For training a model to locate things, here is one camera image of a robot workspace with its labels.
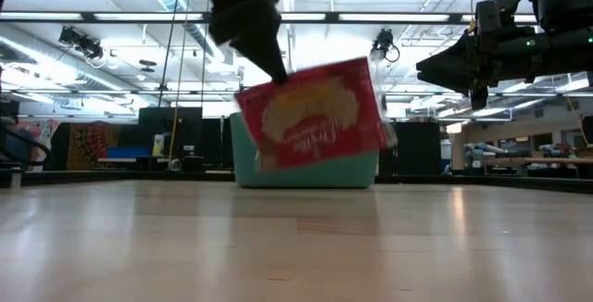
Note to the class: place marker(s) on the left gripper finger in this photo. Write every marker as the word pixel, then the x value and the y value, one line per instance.
pixel 250 24

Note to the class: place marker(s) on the cluttered workbench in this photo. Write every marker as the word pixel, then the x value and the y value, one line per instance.
pixel 533 158

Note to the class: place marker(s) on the patterned hanging cloth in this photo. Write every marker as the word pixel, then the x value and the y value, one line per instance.
pixel 92 144

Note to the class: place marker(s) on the black cabinet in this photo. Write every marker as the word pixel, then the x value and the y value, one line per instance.
pixel 412 149

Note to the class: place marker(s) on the black monitor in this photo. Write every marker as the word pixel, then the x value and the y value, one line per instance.
pixel 169 128

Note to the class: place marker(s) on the black ceiling camera rig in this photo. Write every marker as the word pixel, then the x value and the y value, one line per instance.
pixel 81 42

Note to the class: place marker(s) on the black overhead camera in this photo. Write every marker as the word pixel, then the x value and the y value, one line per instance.
pixel 382 42

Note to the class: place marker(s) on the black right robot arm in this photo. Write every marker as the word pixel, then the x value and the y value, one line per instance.
pixel 565 1

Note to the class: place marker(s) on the teal plastic basket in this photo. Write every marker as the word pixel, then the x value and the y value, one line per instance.
pixel 301 177

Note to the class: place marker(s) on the red popcorn bag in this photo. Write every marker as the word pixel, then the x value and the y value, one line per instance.
pixel 319 117

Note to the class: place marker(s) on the blue box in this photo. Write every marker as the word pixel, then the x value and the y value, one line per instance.
pixel 127 152

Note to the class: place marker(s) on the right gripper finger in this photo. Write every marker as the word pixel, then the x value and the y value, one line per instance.
pixel 449 59
pixel 454 83

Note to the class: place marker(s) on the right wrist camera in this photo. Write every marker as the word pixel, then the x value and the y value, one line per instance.
pixel 496 15

